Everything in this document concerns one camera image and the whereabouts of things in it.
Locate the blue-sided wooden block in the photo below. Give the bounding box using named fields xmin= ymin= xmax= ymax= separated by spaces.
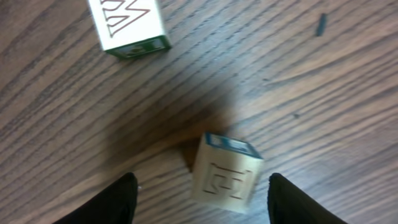
xmin=191 ymin=132 xmax=264 ymax=213

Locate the small dark debris speck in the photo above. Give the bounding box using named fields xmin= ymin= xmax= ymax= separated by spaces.
xmin=315 ymin=13 xmax=327 ymax=37

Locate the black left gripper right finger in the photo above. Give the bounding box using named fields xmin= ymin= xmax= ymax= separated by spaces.
xmin=267 ymin=173 xmax=346 ymax=224

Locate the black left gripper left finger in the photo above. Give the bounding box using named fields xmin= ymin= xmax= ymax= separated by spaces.
xmin=55 ymin=172 xmax=138 ymax=224

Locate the green-sided wooden block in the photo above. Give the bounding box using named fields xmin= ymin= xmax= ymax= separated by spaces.
xmin=88 ymin=0 xmax=171 ymax=58

